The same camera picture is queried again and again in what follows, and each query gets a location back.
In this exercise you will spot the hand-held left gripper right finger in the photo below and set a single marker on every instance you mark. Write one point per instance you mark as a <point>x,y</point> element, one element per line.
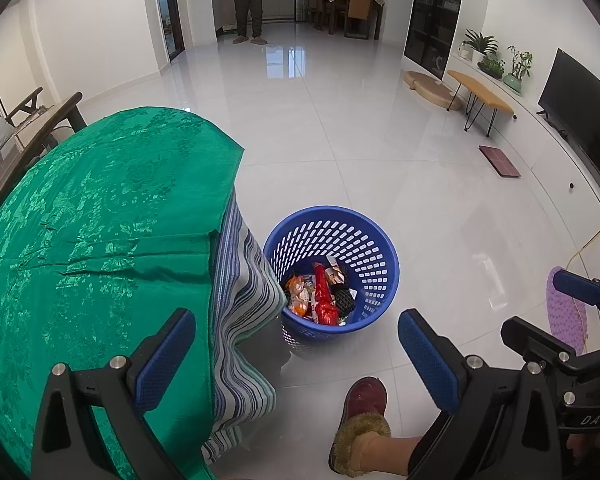
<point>427,360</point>

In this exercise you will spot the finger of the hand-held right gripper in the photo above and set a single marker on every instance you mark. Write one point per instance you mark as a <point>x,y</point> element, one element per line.
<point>577,286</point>
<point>530,335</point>

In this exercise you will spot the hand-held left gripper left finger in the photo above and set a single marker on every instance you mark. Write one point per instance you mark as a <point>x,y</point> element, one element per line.
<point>165,360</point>

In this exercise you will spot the red plastic wrapper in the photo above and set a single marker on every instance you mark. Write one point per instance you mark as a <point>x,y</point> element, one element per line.
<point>325,295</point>

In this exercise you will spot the white carton box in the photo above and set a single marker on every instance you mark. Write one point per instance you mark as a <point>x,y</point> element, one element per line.
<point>336,272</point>

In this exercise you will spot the blue plastic basket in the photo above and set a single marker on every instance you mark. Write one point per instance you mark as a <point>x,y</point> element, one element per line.
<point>331,209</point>

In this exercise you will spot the person's right hand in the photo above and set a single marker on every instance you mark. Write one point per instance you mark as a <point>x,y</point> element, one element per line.
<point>587,444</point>

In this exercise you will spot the purple perforated mat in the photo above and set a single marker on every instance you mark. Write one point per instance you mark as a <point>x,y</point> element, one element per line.
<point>565,320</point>

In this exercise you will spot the maroon furry slipper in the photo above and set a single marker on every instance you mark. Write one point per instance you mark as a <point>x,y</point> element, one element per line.
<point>362,410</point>

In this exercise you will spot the striped under cloth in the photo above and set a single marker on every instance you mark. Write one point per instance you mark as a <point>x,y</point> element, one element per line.
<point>240,310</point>

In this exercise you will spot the person's leg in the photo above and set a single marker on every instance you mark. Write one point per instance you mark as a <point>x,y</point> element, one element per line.
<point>385,452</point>

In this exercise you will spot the green floral tablecloth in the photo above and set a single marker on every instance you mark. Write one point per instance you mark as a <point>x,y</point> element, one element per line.
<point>105,235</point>

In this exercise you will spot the maroon flat scale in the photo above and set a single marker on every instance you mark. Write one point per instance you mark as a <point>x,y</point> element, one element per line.
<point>500,160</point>

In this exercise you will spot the black flat television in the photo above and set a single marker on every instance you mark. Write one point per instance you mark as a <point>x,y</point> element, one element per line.
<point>580,105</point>

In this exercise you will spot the white low console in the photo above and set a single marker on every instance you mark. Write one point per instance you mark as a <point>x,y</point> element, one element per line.
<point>525,105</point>

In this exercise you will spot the tall plant in green pot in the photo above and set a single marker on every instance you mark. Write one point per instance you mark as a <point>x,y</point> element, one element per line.
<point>517,66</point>

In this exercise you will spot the low bushy potted plant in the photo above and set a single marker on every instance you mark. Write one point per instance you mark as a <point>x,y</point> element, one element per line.
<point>492,66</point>

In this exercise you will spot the round wooden board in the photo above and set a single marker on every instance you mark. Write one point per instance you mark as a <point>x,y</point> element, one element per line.
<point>430,87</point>

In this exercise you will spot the wooden cross-legged bench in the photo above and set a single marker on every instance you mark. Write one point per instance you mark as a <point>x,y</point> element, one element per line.
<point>25,105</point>

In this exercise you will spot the dark glass cabinet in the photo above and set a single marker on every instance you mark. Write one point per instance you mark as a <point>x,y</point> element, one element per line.
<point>435,10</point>

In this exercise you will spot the dark wooden door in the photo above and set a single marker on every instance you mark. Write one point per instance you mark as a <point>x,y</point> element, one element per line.
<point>172,15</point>

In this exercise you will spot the tan-backed dining chair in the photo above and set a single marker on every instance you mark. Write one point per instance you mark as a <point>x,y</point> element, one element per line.
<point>358,10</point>

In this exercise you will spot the dark wooden dining chair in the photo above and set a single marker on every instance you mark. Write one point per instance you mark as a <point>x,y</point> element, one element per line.
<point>317,7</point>

